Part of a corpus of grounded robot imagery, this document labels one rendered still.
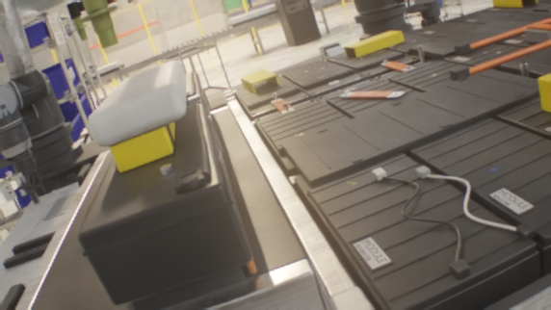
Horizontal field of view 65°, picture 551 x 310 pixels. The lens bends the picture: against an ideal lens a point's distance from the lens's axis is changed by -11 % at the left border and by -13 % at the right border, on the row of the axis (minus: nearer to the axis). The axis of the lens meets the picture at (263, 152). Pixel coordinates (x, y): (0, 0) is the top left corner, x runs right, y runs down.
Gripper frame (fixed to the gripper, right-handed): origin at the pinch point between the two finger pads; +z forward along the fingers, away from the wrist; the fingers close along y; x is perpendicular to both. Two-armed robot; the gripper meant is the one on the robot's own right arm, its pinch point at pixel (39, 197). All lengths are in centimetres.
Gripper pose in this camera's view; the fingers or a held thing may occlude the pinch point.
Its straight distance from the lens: 164.6
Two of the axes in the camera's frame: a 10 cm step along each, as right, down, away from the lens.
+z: 3.1, 9.0, 3.0
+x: -9.2, 3.6, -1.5
